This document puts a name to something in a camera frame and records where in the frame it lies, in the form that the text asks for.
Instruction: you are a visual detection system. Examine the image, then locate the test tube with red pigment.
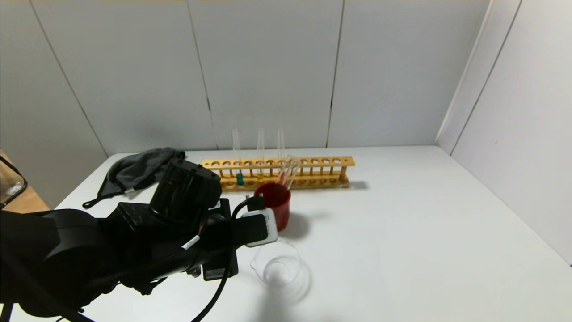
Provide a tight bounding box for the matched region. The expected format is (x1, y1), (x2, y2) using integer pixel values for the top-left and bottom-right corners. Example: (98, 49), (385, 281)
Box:
(277, 128), (286, 177)

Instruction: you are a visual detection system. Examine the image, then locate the wooden test tube rack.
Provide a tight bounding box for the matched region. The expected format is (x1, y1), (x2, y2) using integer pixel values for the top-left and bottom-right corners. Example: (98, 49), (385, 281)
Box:
(200, 156), (356, 192)

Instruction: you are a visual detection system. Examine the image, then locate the test tube with yellow pigment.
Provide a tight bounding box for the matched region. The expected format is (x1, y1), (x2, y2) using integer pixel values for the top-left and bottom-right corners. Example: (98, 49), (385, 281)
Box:
(257, 129), (265, 179)

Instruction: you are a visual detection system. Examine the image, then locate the test tube with blue pigment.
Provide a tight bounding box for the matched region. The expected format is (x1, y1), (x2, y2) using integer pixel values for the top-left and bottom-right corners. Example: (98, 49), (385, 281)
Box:
(232, 129), (245, 186)

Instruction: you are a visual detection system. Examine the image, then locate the red plastic cup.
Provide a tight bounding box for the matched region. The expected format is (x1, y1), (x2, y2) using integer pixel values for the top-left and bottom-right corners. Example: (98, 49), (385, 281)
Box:
(254, 182), (291, 232)

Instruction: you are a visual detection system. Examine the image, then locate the clear glass beaker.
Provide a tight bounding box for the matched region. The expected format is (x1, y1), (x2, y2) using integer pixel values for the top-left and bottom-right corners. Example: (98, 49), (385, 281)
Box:
(250, 239), (304, 287)

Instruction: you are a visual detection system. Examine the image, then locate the grey cloth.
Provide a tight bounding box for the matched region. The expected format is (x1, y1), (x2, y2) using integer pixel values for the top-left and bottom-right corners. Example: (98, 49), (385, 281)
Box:
(83, 148), (186, 209)

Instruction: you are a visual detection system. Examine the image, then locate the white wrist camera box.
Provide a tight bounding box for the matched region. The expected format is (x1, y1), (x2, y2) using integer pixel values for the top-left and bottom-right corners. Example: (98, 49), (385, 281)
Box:
(231, 208), (278, 248)

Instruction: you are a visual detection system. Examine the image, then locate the clear bin with black frame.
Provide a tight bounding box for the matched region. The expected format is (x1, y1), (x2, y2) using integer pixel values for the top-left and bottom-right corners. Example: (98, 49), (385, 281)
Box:
(0, 150), (28, 211)

